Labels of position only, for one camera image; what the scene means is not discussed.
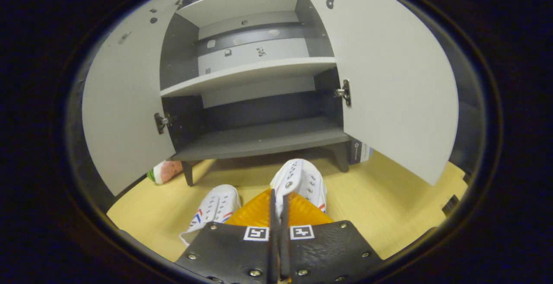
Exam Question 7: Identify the grey cabinet door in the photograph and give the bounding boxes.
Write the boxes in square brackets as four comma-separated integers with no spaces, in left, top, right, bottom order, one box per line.
[294,0,459,186]
[81,0,208,197]

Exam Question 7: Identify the metal door hinge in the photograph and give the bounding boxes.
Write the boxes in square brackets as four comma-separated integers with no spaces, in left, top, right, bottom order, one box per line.
[335,80,351,106]
[154,112,171,134]

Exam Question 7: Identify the small black block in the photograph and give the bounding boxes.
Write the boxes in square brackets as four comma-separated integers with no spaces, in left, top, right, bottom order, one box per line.
[442,194,459,217]

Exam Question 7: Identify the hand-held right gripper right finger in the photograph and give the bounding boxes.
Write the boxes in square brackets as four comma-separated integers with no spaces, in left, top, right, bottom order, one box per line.
[279,191,384,284]

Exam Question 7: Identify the watermelon slice plush toy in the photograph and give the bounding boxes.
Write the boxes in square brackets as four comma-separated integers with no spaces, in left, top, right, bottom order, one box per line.
[147,160,184,185]

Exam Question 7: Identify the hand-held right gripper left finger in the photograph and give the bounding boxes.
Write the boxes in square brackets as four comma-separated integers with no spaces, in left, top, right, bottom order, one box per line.
[175,188,279,284]

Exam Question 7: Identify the white canvas shoe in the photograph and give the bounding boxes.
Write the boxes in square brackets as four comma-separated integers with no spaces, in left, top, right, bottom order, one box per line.
[179,184,241,246]
[270,159,327,214]

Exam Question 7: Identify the small dark blue box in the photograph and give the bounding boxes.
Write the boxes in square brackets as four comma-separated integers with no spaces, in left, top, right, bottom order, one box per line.
[349,139,373,165]

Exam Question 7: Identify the grey white shoe cabinet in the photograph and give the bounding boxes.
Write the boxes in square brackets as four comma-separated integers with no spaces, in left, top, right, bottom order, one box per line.
[160,0,351,187]

